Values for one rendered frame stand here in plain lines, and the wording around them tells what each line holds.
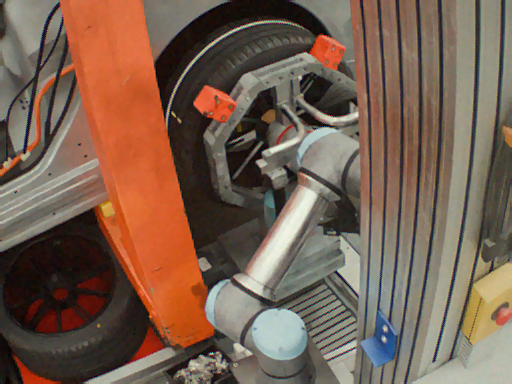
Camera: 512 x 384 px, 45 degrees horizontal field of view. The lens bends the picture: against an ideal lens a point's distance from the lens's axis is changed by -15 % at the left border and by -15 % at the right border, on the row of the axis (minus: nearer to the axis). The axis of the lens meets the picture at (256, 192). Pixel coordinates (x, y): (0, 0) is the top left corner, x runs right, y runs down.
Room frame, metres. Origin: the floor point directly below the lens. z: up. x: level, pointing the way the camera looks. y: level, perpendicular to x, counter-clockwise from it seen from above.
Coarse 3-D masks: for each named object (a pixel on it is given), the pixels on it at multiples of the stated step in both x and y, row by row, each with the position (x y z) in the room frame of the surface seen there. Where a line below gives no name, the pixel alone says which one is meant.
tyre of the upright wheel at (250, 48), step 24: (240, 24) 2.02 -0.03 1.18; (264, 24) 2.01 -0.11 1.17; (288, 24) 2.05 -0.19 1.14; (192, 48) 1.98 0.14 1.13; (216, 48) 1.92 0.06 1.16; (240, 48) 1.87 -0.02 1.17; (264, 48) 1.85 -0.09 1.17; (288, 48) 1.88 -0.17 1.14; (192, 72) 1.88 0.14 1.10; (216, 72) 1.81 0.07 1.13; (240, 72) 1.81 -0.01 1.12; (168, 96) 1.91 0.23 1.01; (192, 96) 1.81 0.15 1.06; (168, 120) 1.86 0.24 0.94; (192, 120) 1.75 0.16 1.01; (192, 144) 1.73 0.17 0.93; (192, 168) 1.73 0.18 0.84; (264, 192) 1.82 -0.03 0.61
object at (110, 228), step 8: (96, 208) 1.79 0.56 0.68; (112, 216) 1.73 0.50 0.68; (104, 224) 1.70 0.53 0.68; (112, 224) 1.69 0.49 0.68; (104, 232) 1.77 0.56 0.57; (112, 232) 1.65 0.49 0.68; (120, 232) 1.65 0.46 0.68; (112, 240) 1.63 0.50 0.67; (120, 240) 1.60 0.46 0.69; (112, 248) 1.71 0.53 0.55; (120, 248) 1.58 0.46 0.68; (120, 256) 1.57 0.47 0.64; (128, 256) 1.53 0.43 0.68; (120, 264) 1.64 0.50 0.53; (128, 264) 1.50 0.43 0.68; (128, 272) 1.53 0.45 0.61; (136, 280) 1.43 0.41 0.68; (136, 288) 1.48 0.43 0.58; (144, 304) 1.44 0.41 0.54
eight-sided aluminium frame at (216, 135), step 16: (272, 64) 1.83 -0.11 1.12; (288, 64) 1.83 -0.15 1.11; (304, 64) 1.81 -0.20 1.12; (320, 64) 1.83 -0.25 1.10; (240, 80) 1.78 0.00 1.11; (256, 80) 1.75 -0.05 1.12; (272, 80) 1.76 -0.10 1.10; (288, 80) 1.78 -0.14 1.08; (336, 80) 1.85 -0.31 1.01; (240, 96) 1.73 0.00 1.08; (240, 112) 1.71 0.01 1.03; (352, 112) 1.87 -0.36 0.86; (208, 128) 1.73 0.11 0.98; (224, 128) 1.69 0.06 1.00; (208, 144) 1.69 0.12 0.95; (224, 144) 1.68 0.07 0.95; (208, 160) 1.72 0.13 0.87; (224, 160) 1.68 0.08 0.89; (224, 176) 1.68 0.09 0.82; (224, 192) 1.67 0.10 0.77; (240, 192) 1.71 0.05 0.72; (256, 192) 1.78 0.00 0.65; (256, 208) 1.71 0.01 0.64
